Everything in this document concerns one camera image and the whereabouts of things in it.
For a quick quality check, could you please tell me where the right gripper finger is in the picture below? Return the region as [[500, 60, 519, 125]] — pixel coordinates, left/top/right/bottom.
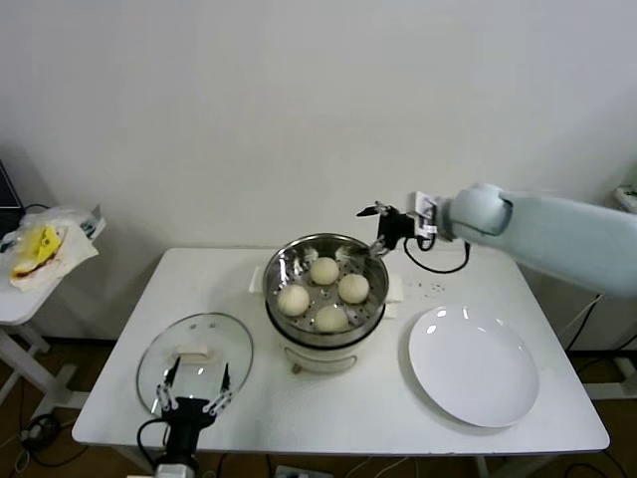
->
[[355, 201, 394, 219], [362, 237, 394, 260]]

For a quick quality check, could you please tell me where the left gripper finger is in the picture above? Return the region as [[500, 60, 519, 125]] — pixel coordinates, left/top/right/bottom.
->
[[201, 361, 235, 417], [153, 356, 180, 412]]

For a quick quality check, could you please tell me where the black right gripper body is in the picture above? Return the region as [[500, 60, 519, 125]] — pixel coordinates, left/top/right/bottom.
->
[[376, 207, 417, 240]]

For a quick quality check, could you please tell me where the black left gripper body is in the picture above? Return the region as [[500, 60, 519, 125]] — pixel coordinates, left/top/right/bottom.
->
[[163, 397, 214, 457]]

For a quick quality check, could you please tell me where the glass lid with cream handle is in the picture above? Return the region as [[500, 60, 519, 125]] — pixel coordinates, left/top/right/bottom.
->
[[135, 312, 255, 417]]

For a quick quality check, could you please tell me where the white steamed baozi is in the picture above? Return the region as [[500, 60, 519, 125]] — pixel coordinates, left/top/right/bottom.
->
[[310, 256, 340, 286], [314, 304, 349, 334], [337, 273, 371, 305], [277, 284, 312, 317]]

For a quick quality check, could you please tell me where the stainless steel steamer basket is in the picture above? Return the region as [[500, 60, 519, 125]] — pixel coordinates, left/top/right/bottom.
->
[[262, 232, 390, 345]]

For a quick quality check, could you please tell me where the white electric cooker pot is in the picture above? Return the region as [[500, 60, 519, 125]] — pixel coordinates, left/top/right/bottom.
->
[[247, 263, 407, 374]]

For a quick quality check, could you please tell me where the white round plate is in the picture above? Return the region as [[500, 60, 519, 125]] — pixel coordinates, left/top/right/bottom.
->
[[408, 304, 541, 429]]

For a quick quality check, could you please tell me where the white side table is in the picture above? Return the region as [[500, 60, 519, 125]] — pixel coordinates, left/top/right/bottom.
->
[[0, 218, 108, 414]]

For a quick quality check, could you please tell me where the teal printed packet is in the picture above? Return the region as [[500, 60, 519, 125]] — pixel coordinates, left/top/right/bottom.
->
[[79, 203, 108, 240]]

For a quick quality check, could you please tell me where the plastic bag with yellow wrapper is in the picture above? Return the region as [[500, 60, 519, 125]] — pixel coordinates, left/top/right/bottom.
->
[[0, 204, 101, 294]]

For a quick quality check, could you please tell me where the black monitor screen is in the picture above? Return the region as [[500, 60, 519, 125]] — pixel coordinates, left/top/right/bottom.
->
[[0, 158, 26, 233]]

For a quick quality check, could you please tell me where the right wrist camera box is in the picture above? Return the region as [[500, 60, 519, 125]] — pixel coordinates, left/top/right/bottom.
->
[[411, 191, 442, 238]]

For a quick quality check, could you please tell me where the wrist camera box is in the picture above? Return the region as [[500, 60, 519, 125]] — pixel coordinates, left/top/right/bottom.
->
[[151, 460, 200, 478], [411, 191, 442, 238]]

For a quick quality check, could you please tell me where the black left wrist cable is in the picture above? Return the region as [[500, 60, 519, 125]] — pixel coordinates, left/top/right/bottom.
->
[[136, 416, 173, 464]]

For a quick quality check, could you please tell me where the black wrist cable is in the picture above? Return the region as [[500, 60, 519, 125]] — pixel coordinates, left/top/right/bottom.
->
[[403, 236, 472, 274], [136, 416, 173, 464]]

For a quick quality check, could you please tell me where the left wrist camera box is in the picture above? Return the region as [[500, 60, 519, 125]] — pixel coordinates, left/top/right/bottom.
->
[[151, 460, 200, 478]]

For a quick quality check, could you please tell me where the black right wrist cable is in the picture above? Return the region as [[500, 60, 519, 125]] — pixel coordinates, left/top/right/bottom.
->
[[403, 236, 472, 274]]

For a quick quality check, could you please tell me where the black floor cable loop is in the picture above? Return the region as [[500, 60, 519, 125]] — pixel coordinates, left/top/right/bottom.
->
[[22, 412, 76, 454]]

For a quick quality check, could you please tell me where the black hanging power cable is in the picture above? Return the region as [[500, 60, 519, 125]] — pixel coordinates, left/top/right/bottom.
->
[[566, 296, 606, 350]]

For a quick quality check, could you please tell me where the white wall shelf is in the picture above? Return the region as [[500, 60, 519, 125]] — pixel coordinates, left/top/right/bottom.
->
[[612, 183, 637, 215]]

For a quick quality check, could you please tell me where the white rack base frame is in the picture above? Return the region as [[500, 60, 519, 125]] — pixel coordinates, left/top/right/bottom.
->
[[576, 356, 637, 402]]

